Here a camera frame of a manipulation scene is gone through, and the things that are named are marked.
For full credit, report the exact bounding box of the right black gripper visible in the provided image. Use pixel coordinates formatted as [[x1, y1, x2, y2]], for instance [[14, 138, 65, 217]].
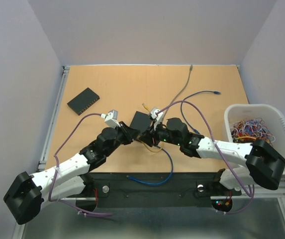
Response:
[[138, 119, 182, 147]]

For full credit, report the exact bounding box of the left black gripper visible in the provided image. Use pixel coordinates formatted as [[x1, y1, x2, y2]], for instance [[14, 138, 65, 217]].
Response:
[[104, 121, 140, 157]]

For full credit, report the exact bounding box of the black network switch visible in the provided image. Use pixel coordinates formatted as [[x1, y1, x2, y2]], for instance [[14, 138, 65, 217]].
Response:
[[130, 111, 151, 133], [67, 88, 100, 115]]

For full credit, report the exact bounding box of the yellow ethernet cable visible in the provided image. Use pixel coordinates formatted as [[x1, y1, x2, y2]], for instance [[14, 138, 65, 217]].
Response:
[[139, 102, 164, 153]]

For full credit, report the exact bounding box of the blue ethernet cable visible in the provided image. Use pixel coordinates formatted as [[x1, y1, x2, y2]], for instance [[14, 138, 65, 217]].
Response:
[[127, 145, 175, 186], [181, 90, 222, 135]]

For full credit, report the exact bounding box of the grey ethernet cable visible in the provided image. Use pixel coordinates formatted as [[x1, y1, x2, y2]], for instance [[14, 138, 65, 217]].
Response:
[[168, 65, 194, 107]]

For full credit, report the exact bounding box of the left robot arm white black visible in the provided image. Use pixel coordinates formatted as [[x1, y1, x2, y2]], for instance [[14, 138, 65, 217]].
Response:
[[3, 122, 140, 225]]

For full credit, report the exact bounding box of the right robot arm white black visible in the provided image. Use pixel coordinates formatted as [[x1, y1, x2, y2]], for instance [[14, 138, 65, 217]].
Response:
[[139, 118, 285, 190]]

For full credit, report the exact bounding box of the white plastic bin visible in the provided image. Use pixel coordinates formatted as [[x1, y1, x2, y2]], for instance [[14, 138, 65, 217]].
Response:
[[224, 104, 285, 175]]

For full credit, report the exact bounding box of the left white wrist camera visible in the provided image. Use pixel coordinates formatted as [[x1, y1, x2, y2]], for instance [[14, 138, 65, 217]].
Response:
[[104, 110, 120, 128]]

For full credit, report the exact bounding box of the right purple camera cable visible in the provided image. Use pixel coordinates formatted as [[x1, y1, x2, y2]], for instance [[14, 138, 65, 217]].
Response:
[[157, 101, 256, 215]]

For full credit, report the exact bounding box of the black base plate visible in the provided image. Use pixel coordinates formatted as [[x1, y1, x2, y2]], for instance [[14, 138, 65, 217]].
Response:
[[51, 173, 241, 212]]

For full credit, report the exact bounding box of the tangle of coloured cables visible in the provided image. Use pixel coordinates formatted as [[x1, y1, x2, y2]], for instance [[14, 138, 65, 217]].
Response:
[[229, 117, 278, 146]]

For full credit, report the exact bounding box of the aluminium frame rail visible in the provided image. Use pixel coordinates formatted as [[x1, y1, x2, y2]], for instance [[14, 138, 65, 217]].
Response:
[[36, 66, 71, 172]]

